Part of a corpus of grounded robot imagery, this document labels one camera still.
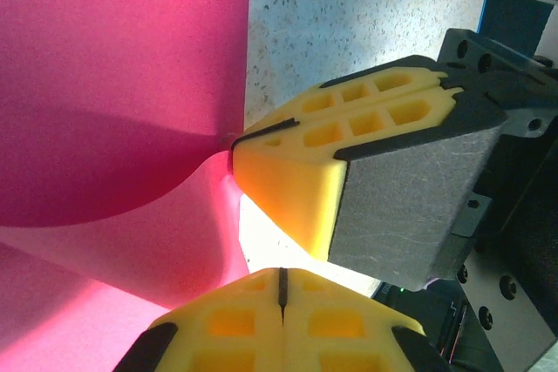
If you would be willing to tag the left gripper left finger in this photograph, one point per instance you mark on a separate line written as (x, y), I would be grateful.
(226, 324)

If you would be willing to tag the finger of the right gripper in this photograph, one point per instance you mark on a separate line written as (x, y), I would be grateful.
(353, 93)
(392, 193)

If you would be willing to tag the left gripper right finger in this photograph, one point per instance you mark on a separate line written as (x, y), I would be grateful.
(340, 324)

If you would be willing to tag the magenta cloth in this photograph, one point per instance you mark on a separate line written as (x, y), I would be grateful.
(109, 41)

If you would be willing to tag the blue-edged aluminium side rail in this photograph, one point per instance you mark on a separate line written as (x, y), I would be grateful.
(514, 19)

